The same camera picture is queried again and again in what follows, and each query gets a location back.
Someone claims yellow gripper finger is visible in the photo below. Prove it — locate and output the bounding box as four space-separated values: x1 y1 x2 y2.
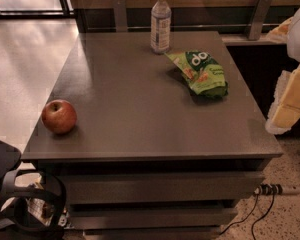
265 64 300 135
266 18 292 43

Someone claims clear plastic water bottle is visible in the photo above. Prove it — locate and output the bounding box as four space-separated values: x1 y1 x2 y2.
150 0 171 54

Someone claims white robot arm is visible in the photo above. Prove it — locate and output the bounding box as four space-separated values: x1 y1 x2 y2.
265 8 300 135

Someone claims red apple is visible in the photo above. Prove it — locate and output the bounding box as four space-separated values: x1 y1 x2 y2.
41 100 77 134

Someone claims green chip bag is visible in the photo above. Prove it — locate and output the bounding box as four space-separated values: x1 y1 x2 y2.
166 50 228 99

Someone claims white power strip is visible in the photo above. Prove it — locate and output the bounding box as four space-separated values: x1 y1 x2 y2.
253 183 300 197

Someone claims middle grey drawer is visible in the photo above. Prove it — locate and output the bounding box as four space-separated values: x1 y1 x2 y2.
70 207 237 229

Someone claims grey drawer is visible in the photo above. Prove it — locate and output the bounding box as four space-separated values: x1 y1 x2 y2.
59 171 264 204
83 227 220 240
70 207 237 229

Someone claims top grey drawer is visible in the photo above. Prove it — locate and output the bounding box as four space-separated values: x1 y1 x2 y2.
59 171 264 204

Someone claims bottom grey drawer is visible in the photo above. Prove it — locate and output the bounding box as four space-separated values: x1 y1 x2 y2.
83 227 220 240

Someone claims black office chair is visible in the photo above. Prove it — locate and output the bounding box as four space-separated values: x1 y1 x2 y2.
0 141 66 240

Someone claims right metal bracket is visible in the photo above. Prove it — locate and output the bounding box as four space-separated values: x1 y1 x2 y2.
246 0 272 41

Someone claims metal bracket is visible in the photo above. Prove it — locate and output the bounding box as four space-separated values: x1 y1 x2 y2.
112 0 128 32
246 0 272 41

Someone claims black power cable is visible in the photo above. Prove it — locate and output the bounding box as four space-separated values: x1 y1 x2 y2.
219 193 260 236
250 193 276 240

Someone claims left metal bracket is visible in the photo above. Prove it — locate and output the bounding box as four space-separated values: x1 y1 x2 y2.
112 0 128 32

